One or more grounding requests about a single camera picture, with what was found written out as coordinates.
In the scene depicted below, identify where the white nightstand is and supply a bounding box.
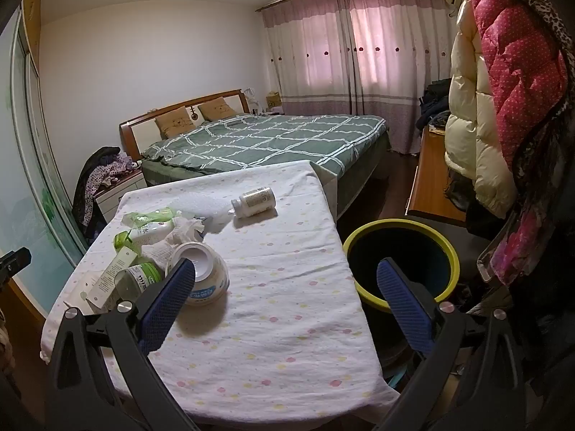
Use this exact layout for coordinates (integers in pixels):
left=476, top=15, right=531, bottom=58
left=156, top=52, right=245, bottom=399
left=92, top=168, right=149, bottom=227

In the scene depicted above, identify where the yellow rimmed dark trash bin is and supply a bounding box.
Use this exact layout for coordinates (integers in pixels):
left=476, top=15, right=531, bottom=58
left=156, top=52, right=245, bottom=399
left=342, top=218, right=461, bottom=355

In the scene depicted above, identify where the red dotted jacket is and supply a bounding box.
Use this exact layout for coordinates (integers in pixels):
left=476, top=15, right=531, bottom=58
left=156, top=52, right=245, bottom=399
left=467, top=0, right=571, bottom=180

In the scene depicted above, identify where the white green milk bottle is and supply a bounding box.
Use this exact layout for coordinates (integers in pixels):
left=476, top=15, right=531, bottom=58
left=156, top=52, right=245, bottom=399
left=113, top=218, right=180, bottom=252

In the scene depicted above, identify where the purple floral cloth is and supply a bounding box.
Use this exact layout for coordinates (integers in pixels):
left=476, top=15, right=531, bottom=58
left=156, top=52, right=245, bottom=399
left=87, top=153, right=140, bottom=200

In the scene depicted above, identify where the dark clothes pile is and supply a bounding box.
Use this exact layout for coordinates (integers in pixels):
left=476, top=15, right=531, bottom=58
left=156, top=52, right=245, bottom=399
left=415, top=78, right=452, bottom=129

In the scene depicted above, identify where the cream down jacket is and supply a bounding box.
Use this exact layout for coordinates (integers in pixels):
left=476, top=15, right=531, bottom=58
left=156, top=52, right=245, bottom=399
left=444, top=2, right=524, bottom=218

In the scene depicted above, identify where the clear jar green label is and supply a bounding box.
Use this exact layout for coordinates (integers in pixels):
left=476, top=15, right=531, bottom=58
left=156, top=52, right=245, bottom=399
left=114, top=263, right=165, bottom=310

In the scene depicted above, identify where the white round tub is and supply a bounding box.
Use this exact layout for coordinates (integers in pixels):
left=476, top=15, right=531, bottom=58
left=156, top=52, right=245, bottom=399
left=165, top=241, right=231, bottom=307

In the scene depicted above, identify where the dark jacket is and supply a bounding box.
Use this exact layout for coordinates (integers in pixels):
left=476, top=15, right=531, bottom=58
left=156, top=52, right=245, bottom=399
left=72, top=146, right=122, bottom=230

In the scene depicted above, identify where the leopard print scarf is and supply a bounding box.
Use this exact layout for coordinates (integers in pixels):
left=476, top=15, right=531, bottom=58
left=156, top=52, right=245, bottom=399
left=498, top=0, right=575, bottom=50

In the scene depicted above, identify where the glass wardrobe sliding door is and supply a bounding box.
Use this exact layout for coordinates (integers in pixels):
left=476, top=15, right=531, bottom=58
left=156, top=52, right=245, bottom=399
left=0, top=0, right=91, bottom=319

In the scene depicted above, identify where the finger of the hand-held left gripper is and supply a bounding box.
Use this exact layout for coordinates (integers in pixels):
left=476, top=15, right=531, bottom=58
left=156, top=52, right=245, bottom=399
left=0, top=247, right=32, bottom=288

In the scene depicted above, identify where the white pill bottle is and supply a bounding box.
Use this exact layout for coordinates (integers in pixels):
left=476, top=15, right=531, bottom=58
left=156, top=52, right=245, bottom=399
left=231, top=186, right=276, bottom=218

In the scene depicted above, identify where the dotted white tablecloth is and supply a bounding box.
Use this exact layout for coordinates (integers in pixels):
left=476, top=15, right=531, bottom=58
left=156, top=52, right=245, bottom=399
left=40, top=160, right=400, bottom=418

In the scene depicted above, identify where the wooden cabinet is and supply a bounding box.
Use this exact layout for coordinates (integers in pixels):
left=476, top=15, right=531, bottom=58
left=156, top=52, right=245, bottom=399
left=404, top=126, right=470, bottom=223

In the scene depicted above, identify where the white green carton box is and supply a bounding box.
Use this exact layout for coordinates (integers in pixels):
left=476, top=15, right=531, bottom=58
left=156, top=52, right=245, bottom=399
left=85, top=245, right=140, bottom=310

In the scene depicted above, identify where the brown bear pillow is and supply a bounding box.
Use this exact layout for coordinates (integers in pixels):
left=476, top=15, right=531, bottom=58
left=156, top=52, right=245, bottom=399
left=155, top=107, right=196, bottom=139
left=198, top=98, right=239, bottom=122

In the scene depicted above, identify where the green checked quilt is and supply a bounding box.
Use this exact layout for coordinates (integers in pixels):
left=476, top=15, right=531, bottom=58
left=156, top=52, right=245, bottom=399
left=141, top=114, right=388, bottom=176

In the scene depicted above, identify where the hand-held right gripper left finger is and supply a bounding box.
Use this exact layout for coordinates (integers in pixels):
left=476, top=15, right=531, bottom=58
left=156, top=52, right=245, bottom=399
left=45, top=258, right=198, bottom=431

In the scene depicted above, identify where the wooden bed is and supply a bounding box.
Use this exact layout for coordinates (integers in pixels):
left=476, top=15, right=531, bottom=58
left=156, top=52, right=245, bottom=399
left=119, top=89, right=391, bottom=189

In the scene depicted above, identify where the pink curtain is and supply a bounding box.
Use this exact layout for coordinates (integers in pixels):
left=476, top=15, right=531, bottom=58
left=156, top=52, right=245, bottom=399
left=344, top=0, right=454, bottom=153
left=261, top=0, right=355, bottom=117

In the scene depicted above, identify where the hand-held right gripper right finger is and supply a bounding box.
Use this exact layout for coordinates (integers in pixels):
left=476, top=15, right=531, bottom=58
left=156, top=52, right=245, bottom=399
left=376, top=257, right=528, bottom=431

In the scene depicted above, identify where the green clear plastic packet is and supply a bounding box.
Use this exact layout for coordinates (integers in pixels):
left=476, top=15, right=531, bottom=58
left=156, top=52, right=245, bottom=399
left=121, top=207, right=185, bottom=230

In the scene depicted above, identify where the pink floral hanging garment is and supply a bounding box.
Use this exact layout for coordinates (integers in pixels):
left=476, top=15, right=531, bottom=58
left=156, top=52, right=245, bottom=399
left=476, top=180, right=575, bottom=288

